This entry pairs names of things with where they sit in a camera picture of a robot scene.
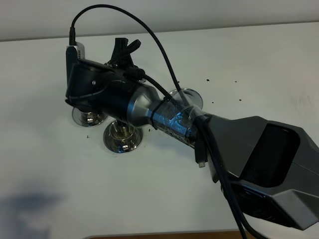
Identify near steel teacup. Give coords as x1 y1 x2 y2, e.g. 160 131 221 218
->
110 120 136 153

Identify black right camera cable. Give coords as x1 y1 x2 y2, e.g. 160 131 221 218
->
69 4 265 239

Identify steel teapot saucer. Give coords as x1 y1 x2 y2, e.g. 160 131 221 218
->
169 88 203 110

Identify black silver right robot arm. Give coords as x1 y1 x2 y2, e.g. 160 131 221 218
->
66 36 319 230

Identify near steel cup saucer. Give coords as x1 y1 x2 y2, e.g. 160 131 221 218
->
103 120 143 153

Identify far steel cup saucer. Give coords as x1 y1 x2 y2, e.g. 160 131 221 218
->
72 108 108 127

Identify steel cup saucer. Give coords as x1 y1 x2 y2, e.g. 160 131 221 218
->
103 120 143 153
72 108 108 127

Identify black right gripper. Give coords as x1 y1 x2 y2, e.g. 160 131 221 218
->
65 38 145 110

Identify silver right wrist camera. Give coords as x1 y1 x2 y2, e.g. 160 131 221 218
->
66 42 85 84

